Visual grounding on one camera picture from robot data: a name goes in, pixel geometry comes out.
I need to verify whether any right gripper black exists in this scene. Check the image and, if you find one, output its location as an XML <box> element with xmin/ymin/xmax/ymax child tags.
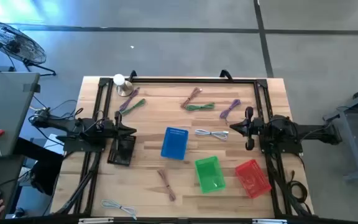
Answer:
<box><xmin>229</xmin><ymin>106</ymin><xmax>265</xmax><ymax>151</ymax></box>

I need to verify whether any white USB cable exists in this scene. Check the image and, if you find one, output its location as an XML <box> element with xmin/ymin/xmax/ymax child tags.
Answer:
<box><xmin>194</xmin><ymin>128</ymin><xmax>229</xmax><ymax>141</ymax></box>
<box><xmin>100</xmin><ymin>198</ymin><xmax>138</xmax><ymax>220</ymax></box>

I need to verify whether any black aluminium table frame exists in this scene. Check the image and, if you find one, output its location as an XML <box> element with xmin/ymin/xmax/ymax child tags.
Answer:
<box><xmin>73</xmin><ymin>77</ymin><xmax>315</xmax><ymax>218</ymax></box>

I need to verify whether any black coiled cable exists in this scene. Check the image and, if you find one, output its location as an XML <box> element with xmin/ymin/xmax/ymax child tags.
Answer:
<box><xmin>286</xmin><ymin>169</ymin><xmax>309</xmax><ymax>205</ymax></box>

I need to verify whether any white box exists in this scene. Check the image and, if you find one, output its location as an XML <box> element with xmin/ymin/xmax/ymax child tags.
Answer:
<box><xmin>44</xmin><ymin>133</ymin><xmax>65</xmax><ymax>155</ymax></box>

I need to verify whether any white bulb lamp brass base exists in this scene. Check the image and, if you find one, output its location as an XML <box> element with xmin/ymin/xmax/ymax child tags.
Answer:
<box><xmin>112</xmin><ymin>73</ymin><xmax>135</xmax><ymax>97</ymax></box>

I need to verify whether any grey metal table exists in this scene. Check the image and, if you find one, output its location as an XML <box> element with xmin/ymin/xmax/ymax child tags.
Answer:
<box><xmin>321</xmin><ymin>79</ymin><xmax>358</xmax><ymax>183</ymax></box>

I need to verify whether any red plastic basket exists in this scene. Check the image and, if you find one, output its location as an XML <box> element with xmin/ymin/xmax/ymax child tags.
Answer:
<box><xmin>235</xmin><ymin>159</ymin><xmax>273</xmax><ymax>199</ymax></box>

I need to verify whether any green plastic basket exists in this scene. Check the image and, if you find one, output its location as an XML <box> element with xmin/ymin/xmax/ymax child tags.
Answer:
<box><xmin>195</xmin><ymin>156</ymin><xmax>226</xmax><ymax>194</ymax></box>

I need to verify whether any brown USB cable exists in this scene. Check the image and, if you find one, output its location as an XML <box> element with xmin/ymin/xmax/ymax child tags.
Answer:
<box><xmin>157</xmin><ymin>168</ymin><xmax>177</xmax><ymax>202</ymax></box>
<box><xmin>180</xmin><ymin>86</ymin><xmax>203</xmax><ymax>110</ymax></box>

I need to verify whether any blue plastic basket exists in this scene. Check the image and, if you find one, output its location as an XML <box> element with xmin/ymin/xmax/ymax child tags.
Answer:
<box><xmin>160</xmin><ymin>126</ymin><xmax>190</xmax><ymax>161</ymax></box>

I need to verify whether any black chair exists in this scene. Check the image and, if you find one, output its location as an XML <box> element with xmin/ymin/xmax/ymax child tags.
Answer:
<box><xmin>14</xmin><ymin>136</ymin><xmax>65</xmax><ymax>196</ymax></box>

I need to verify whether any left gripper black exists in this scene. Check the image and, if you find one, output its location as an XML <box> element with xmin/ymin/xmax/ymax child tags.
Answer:
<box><xmin>104</xmin><ymin>111</ymin><xmax>137</xmax><ymax>156</ymax></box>

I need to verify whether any black plastic basket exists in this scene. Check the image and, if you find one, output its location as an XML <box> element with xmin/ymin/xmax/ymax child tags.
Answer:
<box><xmin>106</xmin><ymin>134</ymin><xmax>137</xmax><ymax>167</ymax></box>

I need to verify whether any black cable bundle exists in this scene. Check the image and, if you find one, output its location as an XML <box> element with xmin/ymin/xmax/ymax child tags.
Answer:
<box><xmin>54</xmin><ymin>152</ymin><xmax>102</xmax><ymax>215</ymax></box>

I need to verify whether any black floor fan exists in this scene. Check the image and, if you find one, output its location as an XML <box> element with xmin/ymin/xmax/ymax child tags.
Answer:
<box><xmin>0</xmin><ymin>11</ymin><xmax>57</xmax><ymax>77</ymax></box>

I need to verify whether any white hinge bracket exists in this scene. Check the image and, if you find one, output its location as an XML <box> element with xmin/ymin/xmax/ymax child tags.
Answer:
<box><xmin>78</xmin><ymin>217</ymin><xmax>114</xmax><ymax>224</ymax></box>
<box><xmin>252</xmin><ymin>218</ymin><xmax>288</xmax><ymax>224</ymax></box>

